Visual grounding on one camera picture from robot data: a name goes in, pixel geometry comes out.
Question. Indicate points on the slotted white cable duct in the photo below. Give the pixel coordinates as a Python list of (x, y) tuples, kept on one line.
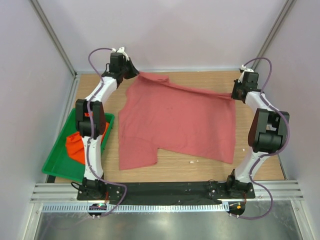
[(101, 208)]

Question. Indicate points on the orange t shirt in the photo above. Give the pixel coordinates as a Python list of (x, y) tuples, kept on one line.
[(73, 141)]

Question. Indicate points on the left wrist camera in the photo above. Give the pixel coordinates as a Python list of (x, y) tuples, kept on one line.
[(118, 58)]

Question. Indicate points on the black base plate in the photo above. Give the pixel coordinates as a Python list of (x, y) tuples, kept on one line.
[(166, 193)]

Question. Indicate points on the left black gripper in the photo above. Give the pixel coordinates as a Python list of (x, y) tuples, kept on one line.
[(133, 71)]

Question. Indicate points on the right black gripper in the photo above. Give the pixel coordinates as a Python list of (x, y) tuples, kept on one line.
[(234, 96)]

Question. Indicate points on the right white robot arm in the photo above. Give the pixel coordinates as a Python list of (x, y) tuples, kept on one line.
[(267, 136)]

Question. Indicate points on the aluminium rail profile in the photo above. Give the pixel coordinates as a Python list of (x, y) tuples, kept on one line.
[(281, 190)]

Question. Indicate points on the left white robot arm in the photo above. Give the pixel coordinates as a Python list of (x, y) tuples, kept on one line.
[(90, 122)]

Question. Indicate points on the pink t shirt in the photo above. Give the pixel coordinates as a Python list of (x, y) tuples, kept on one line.
[(159, 114)]

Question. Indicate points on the green plastic tray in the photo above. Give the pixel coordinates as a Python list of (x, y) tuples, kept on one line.
[(58, 163)]

